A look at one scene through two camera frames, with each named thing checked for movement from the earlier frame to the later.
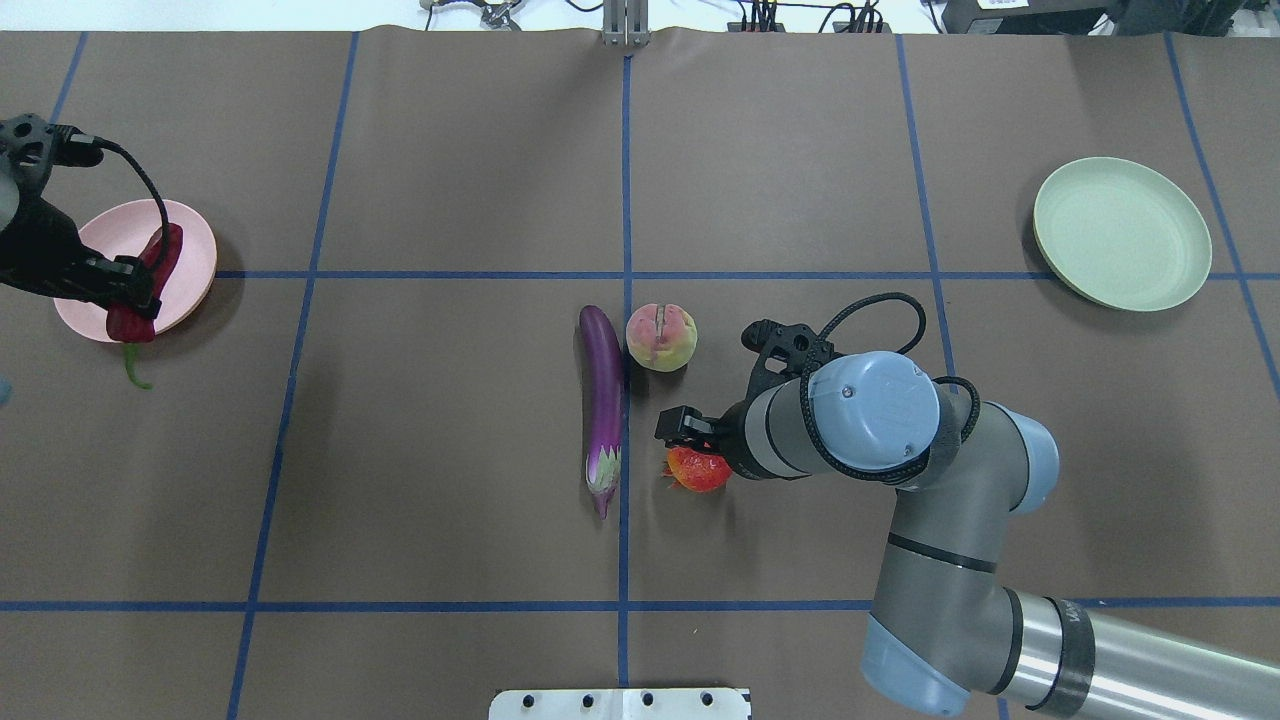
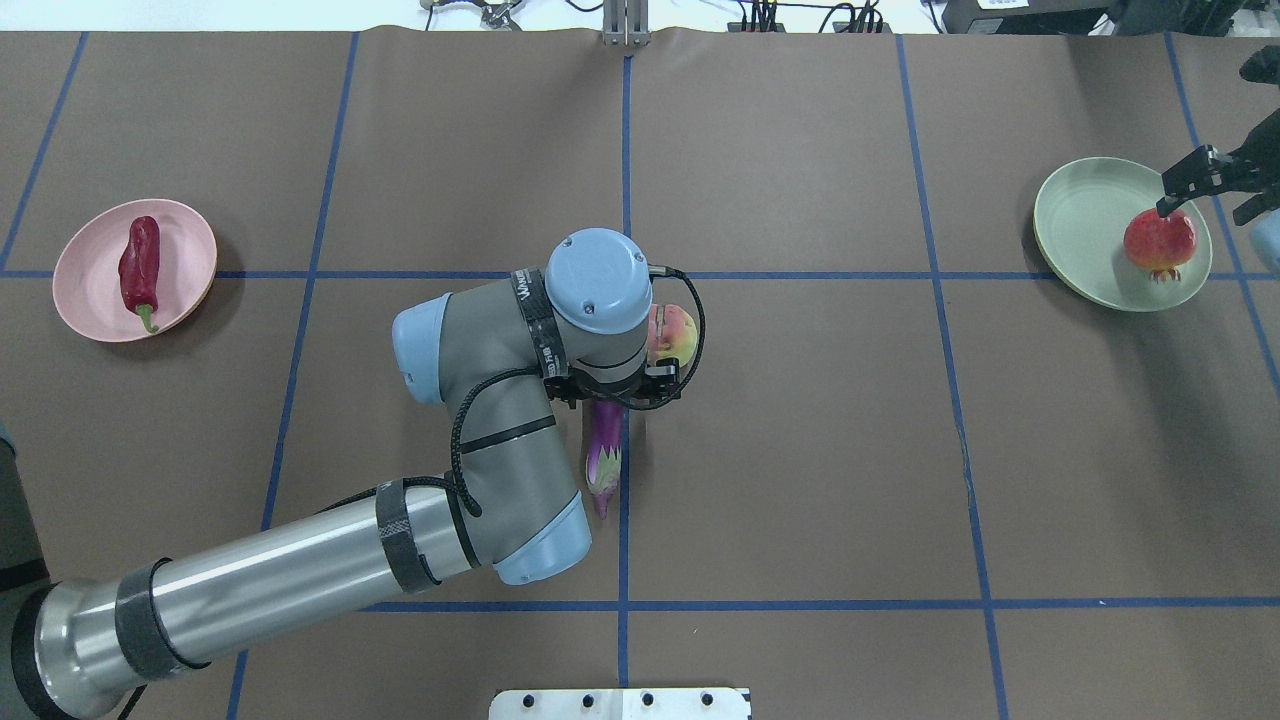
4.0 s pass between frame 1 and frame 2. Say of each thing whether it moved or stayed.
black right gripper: moved
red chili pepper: moved
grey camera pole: stayed
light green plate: stayed
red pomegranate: moved
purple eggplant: stayed
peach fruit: stayed
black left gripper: moved
